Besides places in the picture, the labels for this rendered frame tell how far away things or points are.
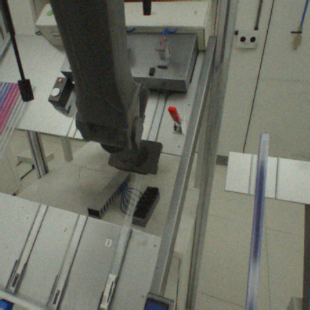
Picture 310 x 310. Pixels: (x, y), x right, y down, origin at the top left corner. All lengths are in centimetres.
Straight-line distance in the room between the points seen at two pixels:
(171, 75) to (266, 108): 172
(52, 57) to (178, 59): 42
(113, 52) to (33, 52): 71
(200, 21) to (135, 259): 55
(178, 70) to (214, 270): 121
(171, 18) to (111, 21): 46
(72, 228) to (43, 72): 48
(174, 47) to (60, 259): 55
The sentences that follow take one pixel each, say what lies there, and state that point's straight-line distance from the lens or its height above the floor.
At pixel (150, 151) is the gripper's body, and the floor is 101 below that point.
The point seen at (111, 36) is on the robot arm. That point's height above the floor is 123.
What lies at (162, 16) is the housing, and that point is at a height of 125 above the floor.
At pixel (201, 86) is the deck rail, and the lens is 62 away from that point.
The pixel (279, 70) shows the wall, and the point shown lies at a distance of 219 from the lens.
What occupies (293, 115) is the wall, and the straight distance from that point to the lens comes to 230.
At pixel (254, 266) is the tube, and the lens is 42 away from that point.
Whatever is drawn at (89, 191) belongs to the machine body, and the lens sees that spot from 105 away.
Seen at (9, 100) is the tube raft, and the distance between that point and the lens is 85.
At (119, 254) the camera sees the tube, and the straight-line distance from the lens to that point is 54.
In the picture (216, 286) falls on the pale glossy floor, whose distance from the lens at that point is 151.
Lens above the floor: 124
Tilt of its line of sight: 29 degrees down
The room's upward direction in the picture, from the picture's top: straight up
